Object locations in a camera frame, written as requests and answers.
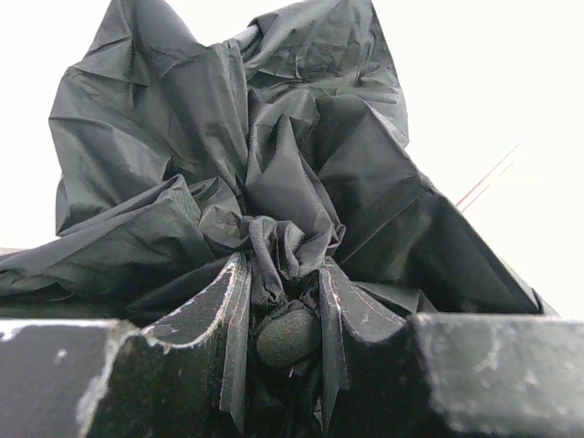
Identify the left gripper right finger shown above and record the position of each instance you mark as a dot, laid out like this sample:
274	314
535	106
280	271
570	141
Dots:
372	383

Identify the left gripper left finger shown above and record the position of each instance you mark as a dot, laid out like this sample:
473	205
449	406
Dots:
183	375

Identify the black folding umbrella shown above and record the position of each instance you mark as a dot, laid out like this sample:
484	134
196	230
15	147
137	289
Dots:
286	145

